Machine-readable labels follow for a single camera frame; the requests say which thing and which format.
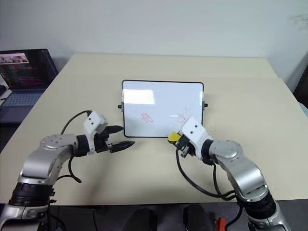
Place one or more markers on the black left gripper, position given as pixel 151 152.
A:
pixel 100 144

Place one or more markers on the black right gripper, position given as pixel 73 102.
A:
pixel 185 147

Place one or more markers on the yellow whiteboard eraser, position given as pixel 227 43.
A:
pixel 173 137

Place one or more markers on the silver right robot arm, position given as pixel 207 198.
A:
pixel 243 166

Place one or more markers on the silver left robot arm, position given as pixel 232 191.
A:
pixel 41 156

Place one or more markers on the black framed small whiteboard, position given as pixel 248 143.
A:
pixel 161 108

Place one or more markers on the dark rounded shape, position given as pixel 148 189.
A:
pixel 197 217

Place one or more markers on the small red object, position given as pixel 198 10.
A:
pixel 221 223

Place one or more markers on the open laptop computer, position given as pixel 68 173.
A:
pixel 22 79

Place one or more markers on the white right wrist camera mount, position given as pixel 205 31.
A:
pixel 195 131

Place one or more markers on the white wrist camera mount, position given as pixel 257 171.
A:
pixel 92 121
pixel 195 131

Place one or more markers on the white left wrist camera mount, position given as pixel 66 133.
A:
pixel 92 121

